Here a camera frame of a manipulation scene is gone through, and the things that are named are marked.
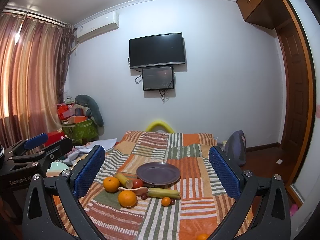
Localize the white air conditioner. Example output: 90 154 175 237
76 11 119 43

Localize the green sugarcane piece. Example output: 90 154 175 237
148 187 181 199

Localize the pink slipper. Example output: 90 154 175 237
290 204 299 217

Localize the white folded cloth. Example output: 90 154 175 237
63 138 118 163

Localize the black wall television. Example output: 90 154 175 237
129 33 186 69

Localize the green cardboard box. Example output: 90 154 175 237
62 119 98 145

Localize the pink orange curtain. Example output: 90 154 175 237
1 13 75 147

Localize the yellow sugarcane piece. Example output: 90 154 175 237
114 172 133 189

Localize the small black monitor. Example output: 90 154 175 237
142 66 175 91

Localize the purple round plate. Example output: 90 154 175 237
136 162 181 186

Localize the brown wooden door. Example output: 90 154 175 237
277 20 313 184

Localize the red tomato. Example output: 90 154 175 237
132 179 144 189

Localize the brown wooden wardrobe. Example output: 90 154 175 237
236 0 291 29

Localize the purple grey backpack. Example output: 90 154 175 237
225 130 247 166

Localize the small mandarin orange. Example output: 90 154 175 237
161 197 171 207

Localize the red gift box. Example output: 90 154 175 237
44 131 65 147

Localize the large orange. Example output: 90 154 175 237
118 190 137 208
103 177 120 193

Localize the striped patchwork bedspread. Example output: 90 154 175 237
51 130 253 240

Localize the grey plush toy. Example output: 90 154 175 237
75 94 104 127

